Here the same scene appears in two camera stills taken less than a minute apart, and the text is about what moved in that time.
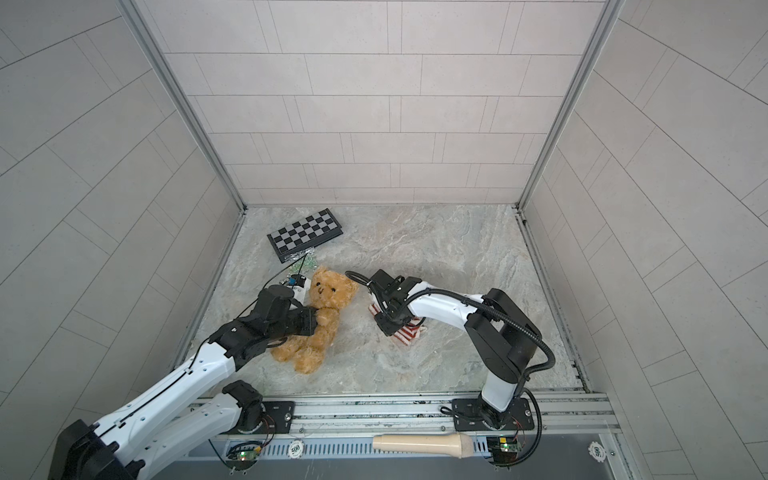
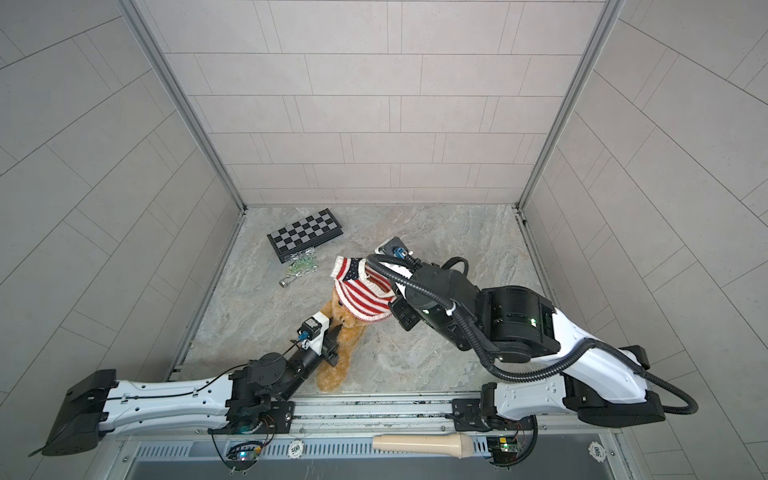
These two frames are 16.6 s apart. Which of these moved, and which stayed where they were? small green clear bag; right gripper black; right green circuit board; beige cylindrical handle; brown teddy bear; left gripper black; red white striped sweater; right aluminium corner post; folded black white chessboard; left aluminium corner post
Moved: brown teddy bear; red white striped sweater; left gripper black; right gripper black
Stayed: folded black white chessboard; small green clear bag; right green circuit board; beige cylindrical handle; left aluminium corner post; right aluminium corner post
